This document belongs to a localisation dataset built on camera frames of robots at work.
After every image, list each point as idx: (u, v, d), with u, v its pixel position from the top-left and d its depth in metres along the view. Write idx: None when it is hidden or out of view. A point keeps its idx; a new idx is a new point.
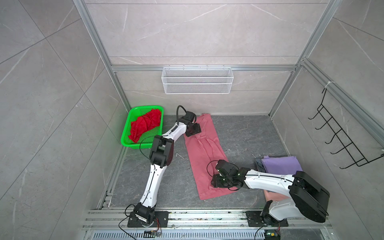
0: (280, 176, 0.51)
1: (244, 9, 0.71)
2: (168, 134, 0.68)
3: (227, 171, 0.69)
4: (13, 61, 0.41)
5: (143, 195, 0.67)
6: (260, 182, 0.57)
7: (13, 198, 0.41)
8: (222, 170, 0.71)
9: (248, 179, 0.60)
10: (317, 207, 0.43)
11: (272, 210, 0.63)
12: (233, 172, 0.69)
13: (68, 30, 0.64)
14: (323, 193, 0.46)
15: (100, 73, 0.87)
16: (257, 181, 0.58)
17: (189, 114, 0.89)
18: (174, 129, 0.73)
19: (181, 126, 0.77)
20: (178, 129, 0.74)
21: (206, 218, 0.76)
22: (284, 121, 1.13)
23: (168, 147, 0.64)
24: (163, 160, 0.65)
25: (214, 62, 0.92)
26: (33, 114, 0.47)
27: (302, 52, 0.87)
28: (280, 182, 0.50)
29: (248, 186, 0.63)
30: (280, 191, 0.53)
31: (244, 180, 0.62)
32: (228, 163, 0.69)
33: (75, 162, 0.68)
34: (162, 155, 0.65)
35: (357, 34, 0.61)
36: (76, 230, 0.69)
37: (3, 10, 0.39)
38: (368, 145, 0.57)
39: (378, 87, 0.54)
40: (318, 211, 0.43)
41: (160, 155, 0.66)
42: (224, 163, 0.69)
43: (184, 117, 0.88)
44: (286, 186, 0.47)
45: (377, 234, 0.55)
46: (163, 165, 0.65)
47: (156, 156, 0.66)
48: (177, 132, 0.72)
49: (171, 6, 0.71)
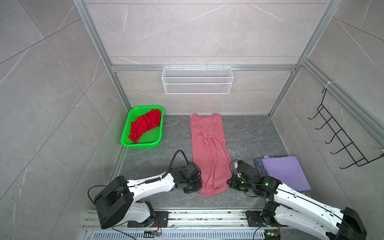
0: (324, 207, 0.46)
1: (244, 9, 0.71)
2: (135, 185, 0.47)
3: (252, 177, 0.62)
4: (13, 60, 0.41)
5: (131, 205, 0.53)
6: (298, 204, 0.51)
7: (13, 198, 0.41)
8: (244, 176, 0.64)
9: (280, 195, 0.54)
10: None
11: (281, 217, 0.62)
12: (258, 180, 0.63)
13: (68, 30, 0.64)
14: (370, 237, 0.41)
15: (101, 73, 0.87)
16: (294, 202, 0.51)
17: (191, 168, 0.64)
18: (150, 182, 0.51)
19: (165, 182, 0.55)
20: (155, 186, 0.51)
21: (206, 218, 0.76)
22: (284, 121, 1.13)
23: (119, 203, 0.41)
24: (102, 217, 0.42)
25: (214, 62, 0.92)
26: (33, 114, 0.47)
27: (303, 52, 0.87)
28: (324, 214, 0.45)
29: (274, 199, 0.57)
30: (320, 222, 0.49)
31: (274, 194, 0.56)
32: (253, 169, 0.62)
33: (75, 162, 0.68)
34: (107, 208, 0.42)
35: (357, 34, 0.61)
36: (76, 229, 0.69)
37: (3, 10, 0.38)
38: (368, 145, 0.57)
39: (378, 87, 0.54)
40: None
41: (104, 208, 0.43)
42: (248, 167, 0.61)
43: (182, 169, 0.66)
44: (334, 222, 0.43)
45: (377, 233, 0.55)
46: (101, 226, 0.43)
47: (100, 209, 0.43)
48: (150, 189, 0.51)
49: (171, 6, 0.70)
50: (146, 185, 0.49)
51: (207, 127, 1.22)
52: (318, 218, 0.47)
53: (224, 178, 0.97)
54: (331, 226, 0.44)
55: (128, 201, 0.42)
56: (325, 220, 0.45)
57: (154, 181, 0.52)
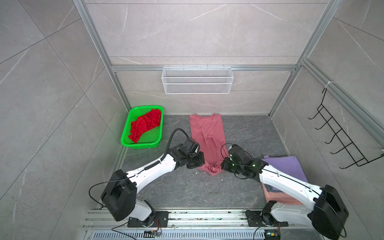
0: (305, 184, 0.47)
1: (244, 9, 0.71)
2: (136, 174, 0.46)
3: (241, 158, 0.64)
4: (13, 61, 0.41)
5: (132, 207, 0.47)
6: (280, 183, 0.52)
7: (13, 198, 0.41)
8: (235, 156, 0.66)
9: (264, 174, 0.56)
10: (337, 229, 0.41)
11: (276, 211, 0.62)
12: (247, 161, 0.64)
13: (68, 30, 0.64)
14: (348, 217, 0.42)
15: (101, 73, 0.87)
16: (278, 181, 0.52)
17: (188, 144, 0.64)
18: (150, 167, 0.50)
19: (165, 163, 0.54)
20: (156, 171, 0.51)
21: (206, 218, 0.76)
22: (284, 121, 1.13)
23: (124, 195, 0.41)
24: (113, 211, 0.43)
25: (214, 62, 0.92)
26: (33, 114, 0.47)
27: (303, 52, 0.87)
28: (303, 190, 0.46)
29: (260, 180, 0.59)
30: (299, 198, 0.48)
31: (259, 174, 0.57)
32: (244, 151, 0.64)
33: (75, 162, 0.68)
34: (115, 203, 0.43)
35: (357, 34, 0.61)
36: (76, 229, 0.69)
37: (3, 10, 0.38)
38: (368, 145, 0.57)
39: (378, 87, 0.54)
40: (337, 231, 0.41)
41: (112, 203, 0.44)
42: (239, 149, 0.63)
43: (181, 146, 0.65)
44: (311, 197, 0.44)
45: (377, 233, 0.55)
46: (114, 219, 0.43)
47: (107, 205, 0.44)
48: (152, 175, 0.50)
49: (171, 6, 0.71)
50: (146, 171, 0.49)
51: (207, 127, 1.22)
52: (298, 194, 0.48)
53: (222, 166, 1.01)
54: (308, 201, 0.45)
55: (133, 191, 0.42)
56: (303, 195, 0.46)
57: (154, 166, 0.51)
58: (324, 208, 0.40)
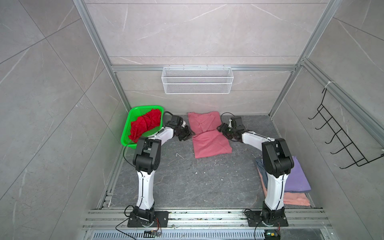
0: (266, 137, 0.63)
1: (244, 9, 0.71)
2: (155, 135, 0.62)
3: (237, 125, 0.83)
4: (13, 60, 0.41)
5: (138, 198, 0.65)
6: (250, 136, 0.71)
7: (13, 198, 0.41)
8: (233, 123, 0.85)
9: (245, 134, 0.75)
10: (274, 163, 0.56)
11: (267, 198, 0.67)
12: (240, 128, 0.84)
13: (68, 30, 0.64)
14: (291, 166, 0.57)
15: (101, 72, 0.87)
16: (248, 136, 0.72)
17: (175, 118, 0.85)
18: (161, 131, 0.67)
19: (167, 128, 0.72)
20: (165, 132, 0.69)
21: (206, 218, 0.76)
22: (284, 121, 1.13)
23: (155, 150, 0.58)
24: (149, 164, 0.57)
25: (214, 62, 0.92)
26: (33, 114, 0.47)
27: (302, 52, 0.87)
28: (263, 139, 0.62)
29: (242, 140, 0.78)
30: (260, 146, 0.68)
31: (243, 134, 0.76)
32: (242, 122, 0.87)
33: (75, 161, 0.68)
34: (148, 158, 0.58)
35: (357, 34, 0.61)
36: (76, 229, 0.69)
37: (3, 10, 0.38)
38: (367, 145, 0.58)
39: (378, 87, 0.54)
40: (273, 163, 0.56)
41: (146, 160, 0.58)
42: (239, 118, 0.82)
43: (169, 122, 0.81)
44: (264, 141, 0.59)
45: (377, 233, 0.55)
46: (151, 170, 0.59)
47: (142, 163, 0.58)
48: (164, 135, 0.67)
49: (170, 6, 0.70)
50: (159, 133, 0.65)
51: (206, 124, 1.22)
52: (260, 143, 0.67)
53: (216, 150, 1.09)
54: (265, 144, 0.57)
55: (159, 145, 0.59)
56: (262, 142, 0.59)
57: (163, 130, 0.69)
58: (269, 148, 0.57)
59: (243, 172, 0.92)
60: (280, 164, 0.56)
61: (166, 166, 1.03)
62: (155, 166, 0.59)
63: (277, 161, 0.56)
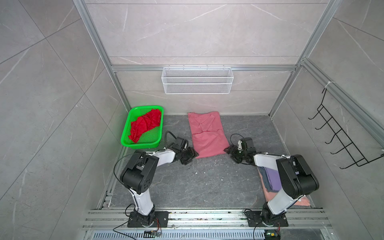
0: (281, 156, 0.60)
1: (244, 9, 0.71)
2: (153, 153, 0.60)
3: (248, 146, 0.78)
4: (13, 60, 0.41)
5: (136, 206, 0.63)
6: (263, 156, 0.66)
7: (13, 198, 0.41)
8: (243, 144, 0.82)
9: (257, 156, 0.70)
10: (294, 182, 0.48)
11: (270, 202, 0.66)
12: (251, 150, 0.79)
13: (68, 30, 0.64)
14: (315, 187, 0.49)
15: (101, 73, 0.87)
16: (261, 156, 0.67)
17: (179, 141, 0.78)
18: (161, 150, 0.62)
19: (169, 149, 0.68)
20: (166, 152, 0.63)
21: (206, 218, 0.76)
22: (284, 121, 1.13)
23: (148, 169, 0.50)
24: (137, 184, 0.48)
25: (214, 62, 0.92)
26: (33, 114, 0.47)
27: (302, 52, 0.87)
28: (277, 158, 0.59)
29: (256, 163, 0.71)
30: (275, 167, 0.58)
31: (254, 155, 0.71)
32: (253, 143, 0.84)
33: (75, 162, 0.68)
34: (138, 176, 0.49)
35: (357, 34, 0.61)
36: (76, 229, 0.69)
37: (3, 10, 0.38)
38: (368, 145, 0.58)
39: (377, 87, 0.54)
40: (294, 183, 0.48)
41: (135, 178, 0.49)
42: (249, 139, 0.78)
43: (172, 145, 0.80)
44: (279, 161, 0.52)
45: (377, 233, 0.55)
46: (139, 192, 0.50)
47: (130, 181, 0.49)
48: (164, 155, 0.62)
49: (170, 6, 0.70)
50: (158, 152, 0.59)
51: (206, 125, 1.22)
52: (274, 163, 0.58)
53: (217, 150, 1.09)
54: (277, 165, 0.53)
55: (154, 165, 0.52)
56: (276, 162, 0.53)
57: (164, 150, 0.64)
58: (285, 165, 0.51)
59: (243, 172, 0.92)
60: (302, 184, 0.48)
61: (166, 166, 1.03)
62: (143, 187, 0.50)
63: (298, 180, 0.48)
